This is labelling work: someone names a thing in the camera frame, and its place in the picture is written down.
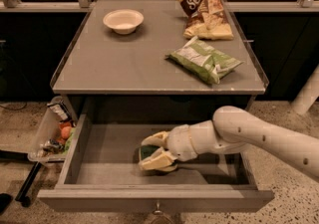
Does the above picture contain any white packet in bin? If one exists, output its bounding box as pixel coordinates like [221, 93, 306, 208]
[47, 100, 71, 121]

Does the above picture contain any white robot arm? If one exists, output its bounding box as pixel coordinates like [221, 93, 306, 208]
[139, 106, 319, 180]

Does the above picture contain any green snack bag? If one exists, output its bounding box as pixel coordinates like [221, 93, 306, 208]
[166, 37, 242, 85]

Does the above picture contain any grey cabinet with counter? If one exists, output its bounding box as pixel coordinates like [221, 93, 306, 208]
[51, 0, 267, 123]

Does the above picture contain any orange ball in bin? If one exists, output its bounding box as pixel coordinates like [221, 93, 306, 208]
[61, 126, 72, 139]

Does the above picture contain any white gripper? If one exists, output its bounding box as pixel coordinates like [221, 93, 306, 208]
[139, 124, 197, 172]

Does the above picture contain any clear plastic bin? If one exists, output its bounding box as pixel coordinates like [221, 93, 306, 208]
[28, 96, 76, 163]

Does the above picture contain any black stand leg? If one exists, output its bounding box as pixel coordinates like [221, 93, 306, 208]
[0, 150, 42, 207]

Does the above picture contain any metal drawer handle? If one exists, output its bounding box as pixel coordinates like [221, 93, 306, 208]
[151, 202, 173, 224]

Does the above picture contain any white paper bowl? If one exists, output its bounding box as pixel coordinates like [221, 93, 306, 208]
[103, 9, 144, 35]

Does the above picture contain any brown chips bag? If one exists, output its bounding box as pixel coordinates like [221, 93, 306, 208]
[177, 0, 233, 40]

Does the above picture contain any green yellow sponge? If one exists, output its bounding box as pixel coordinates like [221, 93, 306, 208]
[139, 145, 159, 160]

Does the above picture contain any grey open top drawer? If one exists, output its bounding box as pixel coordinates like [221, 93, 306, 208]
[38, 114, 274, 213]

